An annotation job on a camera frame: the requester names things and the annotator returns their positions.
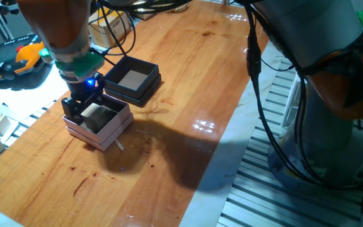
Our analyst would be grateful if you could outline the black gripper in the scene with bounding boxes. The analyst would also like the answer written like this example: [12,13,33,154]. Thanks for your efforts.
[60,71,105,125]

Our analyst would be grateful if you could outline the pink square gift box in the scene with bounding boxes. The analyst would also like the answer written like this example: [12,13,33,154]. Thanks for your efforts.
[62,93,135,153]

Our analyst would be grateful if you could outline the dark blue square gift box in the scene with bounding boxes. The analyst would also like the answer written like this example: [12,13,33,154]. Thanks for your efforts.
[101,55,163,108]

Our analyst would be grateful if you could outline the cardboard box yellow tape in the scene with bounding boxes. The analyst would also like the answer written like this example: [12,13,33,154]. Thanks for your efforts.
[88,8,132,49]

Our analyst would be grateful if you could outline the white paper sheets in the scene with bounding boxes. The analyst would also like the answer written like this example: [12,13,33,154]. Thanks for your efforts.
[0,62,75,127]

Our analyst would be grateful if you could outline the glossy wooden board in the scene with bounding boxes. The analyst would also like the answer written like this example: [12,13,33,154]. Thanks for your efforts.
[0,0,270,227]

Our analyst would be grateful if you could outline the gold foil bag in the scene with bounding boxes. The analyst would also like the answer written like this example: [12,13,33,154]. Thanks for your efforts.
[134,6,157,21]

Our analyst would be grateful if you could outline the green printed wrist mount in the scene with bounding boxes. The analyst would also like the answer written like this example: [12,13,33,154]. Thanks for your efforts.
[38,47,105,81]

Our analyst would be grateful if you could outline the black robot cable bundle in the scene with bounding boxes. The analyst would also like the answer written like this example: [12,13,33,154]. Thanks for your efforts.
[89,0,363,192]

